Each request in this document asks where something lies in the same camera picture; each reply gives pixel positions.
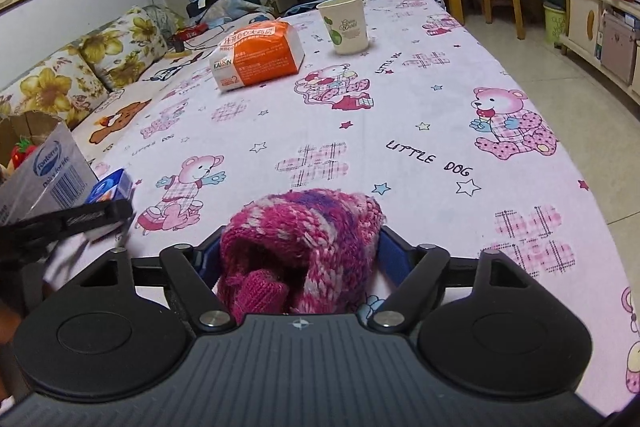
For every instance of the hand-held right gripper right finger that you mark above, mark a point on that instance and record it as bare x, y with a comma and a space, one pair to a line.
395, 257

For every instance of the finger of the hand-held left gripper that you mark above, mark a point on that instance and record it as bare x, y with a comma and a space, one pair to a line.
100, 213

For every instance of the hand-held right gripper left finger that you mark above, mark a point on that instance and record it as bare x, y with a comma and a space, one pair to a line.
207, 257

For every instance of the cardboard box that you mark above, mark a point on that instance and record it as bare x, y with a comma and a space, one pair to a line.
55, 177

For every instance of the brown bear plush with strawberry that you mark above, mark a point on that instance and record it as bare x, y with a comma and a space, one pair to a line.
22, 154

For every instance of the pink knitted hat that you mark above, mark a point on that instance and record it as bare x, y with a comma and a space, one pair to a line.
310, 247

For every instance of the small blue carton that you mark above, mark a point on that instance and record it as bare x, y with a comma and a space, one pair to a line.
107, 187

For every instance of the yellow floral sofa cushion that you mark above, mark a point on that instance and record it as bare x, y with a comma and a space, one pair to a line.
125, 47
50, 92

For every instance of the floral sofa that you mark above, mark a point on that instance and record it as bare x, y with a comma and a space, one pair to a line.
150, 77

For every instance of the red box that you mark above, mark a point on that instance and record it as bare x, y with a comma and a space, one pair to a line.
190, 37

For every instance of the orange tissue packet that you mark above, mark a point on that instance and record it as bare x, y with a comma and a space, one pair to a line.
260, 57

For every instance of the white paper cup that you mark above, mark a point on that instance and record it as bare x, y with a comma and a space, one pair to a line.
345, 27

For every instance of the light blue cloth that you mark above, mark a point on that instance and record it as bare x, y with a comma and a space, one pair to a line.
235, 9

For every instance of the green waste bin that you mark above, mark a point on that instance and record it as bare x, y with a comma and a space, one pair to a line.
555, 24

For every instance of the cream cabinet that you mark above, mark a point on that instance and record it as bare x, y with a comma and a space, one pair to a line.
582, 17

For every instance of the grey storage box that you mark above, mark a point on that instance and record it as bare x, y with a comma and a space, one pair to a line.
619, 47

